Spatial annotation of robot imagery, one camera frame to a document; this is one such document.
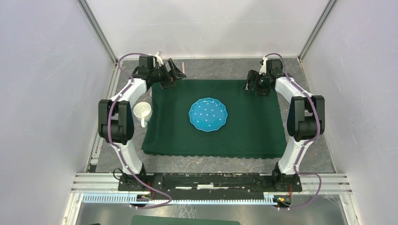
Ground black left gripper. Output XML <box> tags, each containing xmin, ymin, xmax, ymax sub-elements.
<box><xmin>150</xmin><ymin>59</ymin><xmax>186</xmax><ymax>90</ymax></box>

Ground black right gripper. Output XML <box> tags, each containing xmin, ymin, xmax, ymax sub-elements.
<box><xmin>241</xmin><ymin>69</ymin><xmax>270</xmax><ymax>97</ymax></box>

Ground blue polka dot plate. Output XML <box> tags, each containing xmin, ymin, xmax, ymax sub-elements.
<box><xmin>188</xmin><ymin>97</ymin><xmax>228</xmax><ymax>132</ymax></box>

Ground dark green cloth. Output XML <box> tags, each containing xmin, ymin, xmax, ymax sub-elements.
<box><xmin>142</xmin><ymin>80</ymin><xmax>287</xmax><ymax>159</ymax></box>

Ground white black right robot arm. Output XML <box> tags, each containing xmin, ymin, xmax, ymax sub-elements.
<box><xmin>242</xmin><ymin>56</ymin><xmax>325</xmax><ymax>192</ymax></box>

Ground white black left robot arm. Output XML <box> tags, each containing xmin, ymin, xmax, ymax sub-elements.
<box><xmin>98</xmin><ymin>52</ymin><xmax>187</xmax><ymax>191</ymax></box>

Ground white blue mug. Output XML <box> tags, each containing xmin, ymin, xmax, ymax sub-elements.
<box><xmin>133</xmin><ymin>102</ymin><xmax>153</xmax><ymax>128</ymax></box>

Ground green mat at bottom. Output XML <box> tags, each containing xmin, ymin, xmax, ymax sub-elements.
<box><xmin>131</xmin><ymin>215</ymin><xmax>240</xmax><ymax>225</ymax></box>

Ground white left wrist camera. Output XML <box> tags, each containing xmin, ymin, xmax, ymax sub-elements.
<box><xmin>150</xmin><ymin>51</ymin><xmax>164</xmax><ymax>69</ymax></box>

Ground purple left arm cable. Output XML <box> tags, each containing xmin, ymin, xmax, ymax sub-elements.
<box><xmin>107</xmin><ymin>52</ymin><xmax>173</xmax><ymax>210</ymax></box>

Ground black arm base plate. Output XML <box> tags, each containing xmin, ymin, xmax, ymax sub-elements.
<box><xmin>114</xmin><ymin>172</ymin><xmax>303</xmax><ymax>201</ymax></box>

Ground blue slotted cable duct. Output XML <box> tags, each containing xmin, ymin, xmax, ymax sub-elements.
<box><xmin>82</xmin><ymin>193</ymin><xmax>277</xmax><ymax>206</ymax></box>

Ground aluminium frame rails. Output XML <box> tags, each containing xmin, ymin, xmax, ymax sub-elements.
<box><xmin>61</xmin><ymin>0</ymin><xmax>363</xmax><ymax>225</ymax></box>

